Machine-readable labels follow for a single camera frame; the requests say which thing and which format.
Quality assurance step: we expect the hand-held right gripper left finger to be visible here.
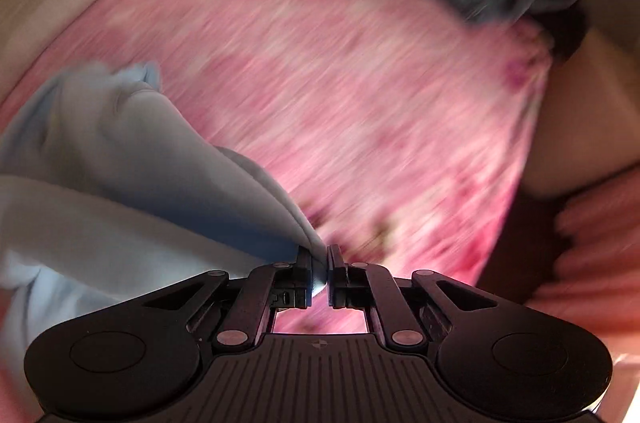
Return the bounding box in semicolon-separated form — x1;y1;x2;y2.
142;247;315;351

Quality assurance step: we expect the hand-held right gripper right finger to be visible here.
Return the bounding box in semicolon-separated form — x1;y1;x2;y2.
326;244;501;349

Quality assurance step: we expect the light blue garment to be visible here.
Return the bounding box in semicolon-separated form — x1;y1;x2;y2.
0;62;327;409

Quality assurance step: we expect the pink floral blanket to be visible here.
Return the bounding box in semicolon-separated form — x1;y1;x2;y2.
0;0;553;423

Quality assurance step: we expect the pink ribbed cloth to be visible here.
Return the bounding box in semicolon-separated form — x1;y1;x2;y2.
530;183;640;404

